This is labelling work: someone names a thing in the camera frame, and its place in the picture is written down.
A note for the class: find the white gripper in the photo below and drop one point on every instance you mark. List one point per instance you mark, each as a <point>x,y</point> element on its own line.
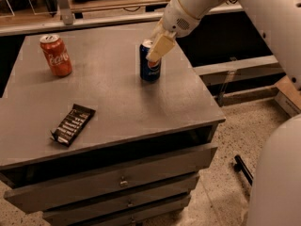
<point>179,19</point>

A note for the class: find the blue pepsi can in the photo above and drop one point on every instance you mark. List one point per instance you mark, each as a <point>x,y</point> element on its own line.
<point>149,71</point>

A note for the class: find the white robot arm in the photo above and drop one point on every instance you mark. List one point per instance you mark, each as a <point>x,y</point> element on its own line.
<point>275,198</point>

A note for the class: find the red coke can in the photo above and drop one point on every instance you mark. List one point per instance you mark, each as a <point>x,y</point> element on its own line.
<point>56,54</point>

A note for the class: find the grey low bench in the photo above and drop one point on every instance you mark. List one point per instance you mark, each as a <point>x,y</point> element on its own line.
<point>237,70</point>

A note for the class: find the grey metal railing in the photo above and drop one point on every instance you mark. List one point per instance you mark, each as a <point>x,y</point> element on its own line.
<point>80,16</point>

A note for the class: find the grey drawer cabinet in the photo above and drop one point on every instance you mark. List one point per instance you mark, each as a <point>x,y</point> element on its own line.
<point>133,119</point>

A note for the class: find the black chocolate bar wrapper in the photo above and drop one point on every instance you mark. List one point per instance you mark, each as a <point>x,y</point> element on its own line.
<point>72,125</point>

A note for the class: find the black metal bar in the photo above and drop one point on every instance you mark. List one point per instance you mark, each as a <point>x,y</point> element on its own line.
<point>241,166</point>

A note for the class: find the middle grey drawer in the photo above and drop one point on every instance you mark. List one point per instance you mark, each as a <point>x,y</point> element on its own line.
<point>122,200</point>

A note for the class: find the grey drawer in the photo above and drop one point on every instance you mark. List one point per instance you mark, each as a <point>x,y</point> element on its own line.
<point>122,200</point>
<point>97,182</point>
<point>140,213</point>

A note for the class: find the bottom grey drawer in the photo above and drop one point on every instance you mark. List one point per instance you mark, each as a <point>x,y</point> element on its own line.
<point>140,213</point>

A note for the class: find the top grey drawer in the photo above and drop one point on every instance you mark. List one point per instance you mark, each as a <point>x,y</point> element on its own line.
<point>97,182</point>

